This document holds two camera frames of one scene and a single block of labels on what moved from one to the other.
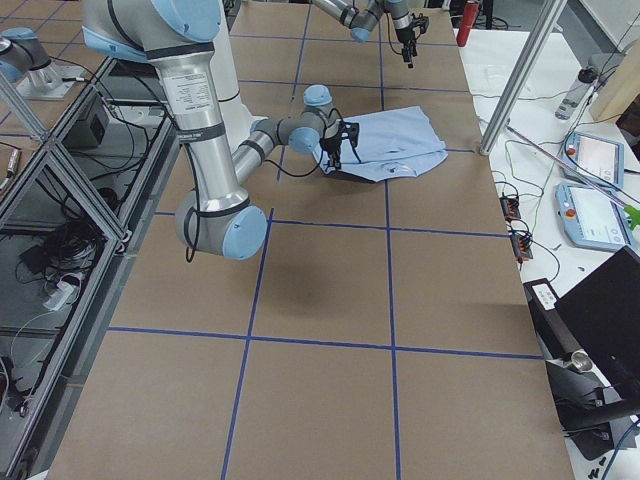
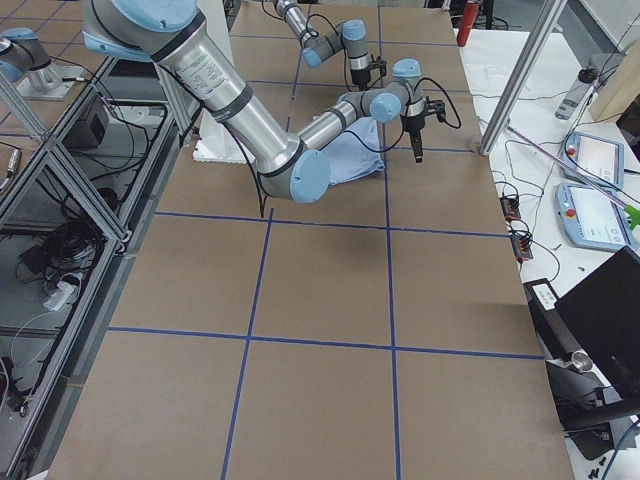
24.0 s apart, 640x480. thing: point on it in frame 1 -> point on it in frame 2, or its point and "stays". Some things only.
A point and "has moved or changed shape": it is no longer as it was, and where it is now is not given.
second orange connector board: [521, 247] stays
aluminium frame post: [548, 17] stays
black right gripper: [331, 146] -> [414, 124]
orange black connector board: [511, 206] stays
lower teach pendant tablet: [591, 219] stays
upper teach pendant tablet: [594, 158] stays
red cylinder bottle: [468, 21] stays
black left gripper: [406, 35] -> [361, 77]
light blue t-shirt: [393, 144] has moved or changed shape
